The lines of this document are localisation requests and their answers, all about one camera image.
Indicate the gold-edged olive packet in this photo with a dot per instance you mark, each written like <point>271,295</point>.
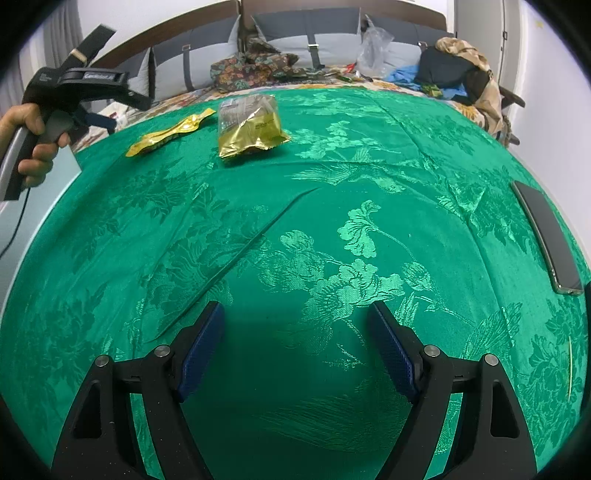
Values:
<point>249,131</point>

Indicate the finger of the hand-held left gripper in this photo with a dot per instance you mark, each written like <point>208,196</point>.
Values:
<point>136,98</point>
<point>99,121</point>

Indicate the black bag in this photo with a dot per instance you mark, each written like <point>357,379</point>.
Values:
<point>443,67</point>

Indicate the green patterned cloth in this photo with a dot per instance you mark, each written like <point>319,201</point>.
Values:
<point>300,207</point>

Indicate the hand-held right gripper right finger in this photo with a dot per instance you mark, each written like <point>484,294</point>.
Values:
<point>392,346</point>

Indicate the floral bedsheet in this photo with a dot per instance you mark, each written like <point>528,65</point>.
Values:
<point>194,94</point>

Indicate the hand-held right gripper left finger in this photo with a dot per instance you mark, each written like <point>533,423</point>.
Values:
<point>201,350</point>

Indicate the black smartphone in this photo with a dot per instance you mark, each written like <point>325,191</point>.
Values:
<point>549,240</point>

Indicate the clear plastic bag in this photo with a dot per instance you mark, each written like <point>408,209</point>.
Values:
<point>376,50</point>

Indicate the white storage box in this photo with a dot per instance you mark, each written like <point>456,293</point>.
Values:
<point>46,198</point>

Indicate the wrinkled yellow snack packet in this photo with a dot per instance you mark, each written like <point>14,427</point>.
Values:
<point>161,136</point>

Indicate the person's left hand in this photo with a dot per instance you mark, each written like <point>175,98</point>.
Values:
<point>27,122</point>

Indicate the black and tan clothes pile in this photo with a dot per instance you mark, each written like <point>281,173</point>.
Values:
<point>461,46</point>

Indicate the white door frame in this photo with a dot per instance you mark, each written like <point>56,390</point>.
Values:
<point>512,46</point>

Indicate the small colourful wrappers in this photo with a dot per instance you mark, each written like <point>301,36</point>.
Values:
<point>346,74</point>

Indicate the black chair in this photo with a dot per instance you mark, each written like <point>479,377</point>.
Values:
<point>512,99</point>

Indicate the thin yellow stick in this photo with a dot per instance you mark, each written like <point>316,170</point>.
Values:
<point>572,369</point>

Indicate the blue cloth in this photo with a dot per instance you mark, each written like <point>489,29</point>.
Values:
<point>404,74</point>

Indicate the dark patterned cloth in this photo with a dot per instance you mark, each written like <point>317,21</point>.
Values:
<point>249,64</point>

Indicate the sheer striped curtain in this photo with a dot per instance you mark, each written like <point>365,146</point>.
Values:
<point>55,46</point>

